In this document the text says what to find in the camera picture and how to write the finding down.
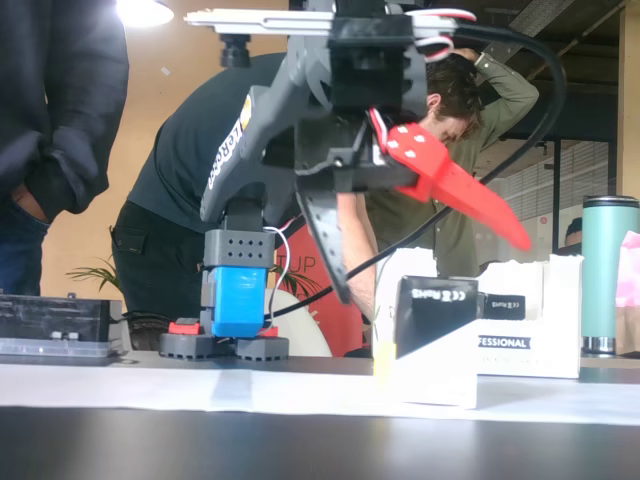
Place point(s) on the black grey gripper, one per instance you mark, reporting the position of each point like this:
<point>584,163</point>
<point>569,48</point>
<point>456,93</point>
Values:
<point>417,156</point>

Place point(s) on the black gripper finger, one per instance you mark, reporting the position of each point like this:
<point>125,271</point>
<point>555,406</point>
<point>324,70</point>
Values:
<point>325,225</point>

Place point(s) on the black white small box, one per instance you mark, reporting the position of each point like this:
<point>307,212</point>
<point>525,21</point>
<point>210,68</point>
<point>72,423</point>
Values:
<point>505,305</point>
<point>435,310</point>

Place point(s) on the grey robot base red clamps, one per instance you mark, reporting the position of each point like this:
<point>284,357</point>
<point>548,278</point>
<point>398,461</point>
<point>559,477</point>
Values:
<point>260,347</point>

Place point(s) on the person in green shirt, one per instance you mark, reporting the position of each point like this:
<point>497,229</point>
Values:
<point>505,100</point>

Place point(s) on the red banner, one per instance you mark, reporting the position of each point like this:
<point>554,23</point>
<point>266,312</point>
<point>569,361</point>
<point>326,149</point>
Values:
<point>340,335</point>

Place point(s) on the black framed glass partition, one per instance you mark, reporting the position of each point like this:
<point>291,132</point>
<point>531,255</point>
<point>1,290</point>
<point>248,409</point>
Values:
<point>557,175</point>

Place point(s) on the white round chair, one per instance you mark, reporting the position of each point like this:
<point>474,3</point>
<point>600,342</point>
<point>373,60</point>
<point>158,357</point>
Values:
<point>300,340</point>

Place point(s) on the yellow block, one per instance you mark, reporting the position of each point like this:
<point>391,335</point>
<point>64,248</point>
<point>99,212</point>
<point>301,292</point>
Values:
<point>384,360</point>

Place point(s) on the seated background person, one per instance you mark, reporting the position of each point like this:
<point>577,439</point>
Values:
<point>574,232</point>

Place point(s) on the person in dark T-shirt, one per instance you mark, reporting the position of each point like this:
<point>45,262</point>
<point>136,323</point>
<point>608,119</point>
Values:
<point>170,165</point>

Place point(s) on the white torn cardboard box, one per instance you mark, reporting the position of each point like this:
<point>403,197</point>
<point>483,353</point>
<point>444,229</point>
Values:
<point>560,310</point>

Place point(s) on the teal drinking bottle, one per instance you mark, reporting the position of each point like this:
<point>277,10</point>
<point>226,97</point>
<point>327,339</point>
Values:
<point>610,260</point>

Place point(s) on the brown bag with pink paper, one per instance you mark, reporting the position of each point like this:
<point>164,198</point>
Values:
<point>631,280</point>

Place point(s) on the green potted plant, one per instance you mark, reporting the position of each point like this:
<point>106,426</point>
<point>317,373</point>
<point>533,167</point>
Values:
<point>95,275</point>

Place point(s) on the white paper sheet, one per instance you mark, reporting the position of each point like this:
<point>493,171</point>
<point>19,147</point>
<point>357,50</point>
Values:
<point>100,387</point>

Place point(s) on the black plastic case metal latches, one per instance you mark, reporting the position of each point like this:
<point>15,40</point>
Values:
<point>50,315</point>

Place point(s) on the person in dark jacket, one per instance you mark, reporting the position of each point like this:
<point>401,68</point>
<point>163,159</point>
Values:
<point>60,100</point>

